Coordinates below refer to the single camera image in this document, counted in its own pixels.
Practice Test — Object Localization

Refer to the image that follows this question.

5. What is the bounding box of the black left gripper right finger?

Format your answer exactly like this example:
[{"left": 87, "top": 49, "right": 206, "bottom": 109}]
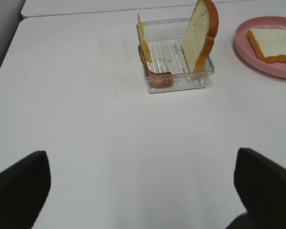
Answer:
[{"left": 234, "top": 148, "right": 286, "bottom": 229}]

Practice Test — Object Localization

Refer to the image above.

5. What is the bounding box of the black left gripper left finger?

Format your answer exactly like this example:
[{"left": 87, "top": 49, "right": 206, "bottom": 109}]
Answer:
[{"left": 0, "top": 151, "right": 51, "bottom": 229}]

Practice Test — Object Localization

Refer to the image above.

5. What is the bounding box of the bread slice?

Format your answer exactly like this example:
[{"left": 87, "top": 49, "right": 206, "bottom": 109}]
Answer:
[
  {"left": 246, "top": 28, "right": 286, "bottom": 63},
  {"left": 182, "top": 0, "right": 219, "bottom": 72}
]

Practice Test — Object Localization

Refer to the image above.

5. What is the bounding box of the bacon strip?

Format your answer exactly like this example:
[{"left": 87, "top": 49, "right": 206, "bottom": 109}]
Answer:
[{"left": 138, "top": 45, "right": 173, "bottom": 88}]

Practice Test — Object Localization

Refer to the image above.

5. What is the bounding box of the pink round plate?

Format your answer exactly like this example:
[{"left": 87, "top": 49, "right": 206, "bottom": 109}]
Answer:
[{"left": 234, "top": 16, "right": 286, "bottom": 78}]

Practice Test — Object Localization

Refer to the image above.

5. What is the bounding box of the clear left plastic tray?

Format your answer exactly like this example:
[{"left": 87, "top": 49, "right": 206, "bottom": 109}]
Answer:
[{"left": 143, "top": 18, "right": 215, "bottom": 94}]

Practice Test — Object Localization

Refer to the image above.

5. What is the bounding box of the yellow cheese slice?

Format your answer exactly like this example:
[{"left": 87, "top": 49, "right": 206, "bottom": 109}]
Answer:
[{"left": 137, "top": 13, "right": 153, "bottom": 62}]

